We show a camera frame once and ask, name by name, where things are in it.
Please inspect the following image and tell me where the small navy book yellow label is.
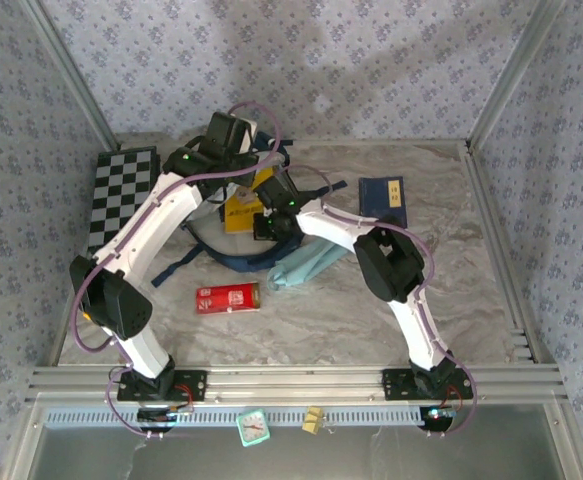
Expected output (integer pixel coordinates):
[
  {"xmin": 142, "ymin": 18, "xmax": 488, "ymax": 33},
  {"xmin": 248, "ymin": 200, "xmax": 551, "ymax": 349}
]
[{"xmin": 358, "ymin": 175, "xmax": 409, "ymax": 229}]

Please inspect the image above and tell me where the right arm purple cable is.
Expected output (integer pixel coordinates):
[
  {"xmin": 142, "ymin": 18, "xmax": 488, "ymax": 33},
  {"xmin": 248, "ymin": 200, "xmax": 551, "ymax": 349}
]
[{"xmin": 288, "ymin": 164, "xmax": 478, "ymax": 441}]

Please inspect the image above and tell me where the aluminium frame post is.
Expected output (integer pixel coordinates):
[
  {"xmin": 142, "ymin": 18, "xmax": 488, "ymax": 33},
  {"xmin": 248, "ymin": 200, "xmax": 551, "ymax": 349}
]
[
  {"xmin": 19, "ymin": 0, "xmax": 122, "ymax": 151},
  {"xmin": 464, "ymin": 0, "xmax": 568, "ymax": 151}
]

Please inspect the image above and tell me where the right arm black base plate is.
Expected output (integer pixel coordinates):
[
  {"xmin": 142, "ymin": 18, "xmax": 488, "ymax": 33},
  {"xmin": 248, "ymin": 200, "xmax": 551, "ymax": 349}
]
[{"xmin": 381, "ymin": 368, "xmax": 474, "ymax": 402}]

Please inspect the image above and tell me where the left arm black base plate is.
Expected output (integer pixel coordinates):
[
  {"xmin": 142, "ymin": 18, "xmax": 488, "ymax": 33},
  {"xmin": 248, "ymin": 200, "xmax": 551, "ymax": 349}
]
[{"xmin": 116, "ymin": 368, "xmax": 208, "ymax": 403}]

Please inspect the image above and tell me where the navy blue backpack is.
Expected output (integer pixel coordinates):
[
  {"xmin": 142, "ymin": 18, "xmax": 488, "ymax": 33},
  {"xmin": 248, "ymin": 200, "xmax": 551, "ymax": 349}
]
[{"xmin": 150, "ymin": 127, "xmax": 348, "ymax": 289}]

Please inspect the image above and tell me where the mint green alarm clock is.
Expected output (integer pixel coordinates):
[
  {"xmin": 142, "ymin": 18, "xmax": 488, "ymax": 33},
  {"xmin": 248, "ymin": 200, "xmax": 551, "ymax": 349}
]
[{"xmin": 235, "ymin": 408, "xmax": 272, "ymax": 449}]

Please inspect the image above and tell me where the red rectangular box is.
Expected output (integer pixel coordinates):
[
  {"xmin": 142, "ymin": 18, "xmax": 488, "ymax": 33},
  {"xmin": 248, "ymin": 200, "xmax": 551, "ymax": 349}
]
[{"xmin": 195, "ymin": 282, "xmax": 262, "ymax": 315}]

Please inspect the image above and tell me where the light blue fabric pouch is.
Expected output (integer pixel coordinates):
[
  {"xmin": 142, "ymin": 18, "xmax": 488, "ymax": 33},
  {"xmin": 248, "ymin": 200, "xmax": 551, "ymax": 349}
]
[{"xmin": 265, "ymin": 238, "xmax": 347, "ymax": 292}]

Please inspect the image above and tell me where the small circuit board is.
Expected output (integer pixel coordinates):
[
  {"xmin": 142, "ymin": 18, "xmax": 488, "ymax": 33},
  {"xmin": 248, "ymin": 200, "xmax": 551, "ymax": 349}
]
[
  {"xmin": 419, "ymin": 405, "xmax": 458, "ymax": 431},
  {"xmin": 137, "ymin": 407, "xmax": 195, "ymax": 432}
]

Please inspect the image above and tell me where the folding chessboard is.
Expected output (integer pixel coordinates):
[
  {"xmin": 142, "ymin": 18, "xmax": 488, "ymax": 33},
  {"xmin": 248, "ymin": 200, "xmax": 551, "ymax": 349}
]
[{"xmin": 87, "ymin": 146, "xmax": 162, "ymax": 254}]

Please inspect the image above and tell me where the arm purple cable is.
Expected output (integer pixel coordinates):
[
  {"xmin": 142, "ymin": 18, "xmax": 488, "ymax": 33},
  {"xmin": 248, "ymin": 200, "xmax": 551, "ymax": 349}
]
[
  {"xmin": 70, "ymin": 101, "xmax": 283, "ymax": 441},
  {"xmin": 288, "ymin": 164, "xmax": 478, "ymax": 441}
]

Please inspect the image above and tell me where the grey slotted cable duct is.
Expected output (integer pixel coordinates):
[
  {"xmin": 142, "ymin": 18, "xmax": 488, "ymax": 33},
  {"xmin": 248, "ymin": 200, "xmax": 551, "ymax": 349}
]
[{"xmin": 45, "ymin": 405, "xmax": 427, "ymax": 427}]

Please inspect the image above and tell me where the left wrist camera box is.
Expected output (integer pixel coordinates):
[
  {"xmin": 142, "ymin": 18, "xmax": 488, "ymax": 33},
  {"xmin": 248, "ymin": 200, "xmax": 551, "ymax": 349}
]
[{"xmin": 205, "ymin": 111, "xmax": 261, "ymax": 151}]

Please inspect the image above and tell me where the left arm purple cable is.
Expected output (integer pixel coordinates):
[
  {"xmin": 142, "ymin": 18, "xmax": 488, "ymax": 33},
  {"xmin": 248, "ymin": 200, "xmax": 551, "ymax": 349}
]
[{"xmin": 70, "ymin": 101, "xmax": 283, "ymax": 441}]

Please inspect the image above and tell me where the yellow plastic connector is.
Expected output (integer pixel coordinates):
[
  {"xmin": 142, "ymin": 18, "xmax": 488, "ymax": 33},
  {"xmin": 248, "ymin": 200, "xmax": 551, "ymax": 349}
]
[{"xmin": 301, "ymin": 406, "xmax": 326, "ymax": 434}]

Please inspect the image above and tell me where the aluminium front rail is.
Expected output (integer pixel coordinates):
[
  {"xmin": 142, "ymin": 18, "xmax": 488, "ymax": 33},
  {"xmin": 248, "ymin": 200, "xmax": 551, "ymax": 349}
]
[{"xmin": 25, "ymin": 364, "xmax": 570, "ymax": 404}]

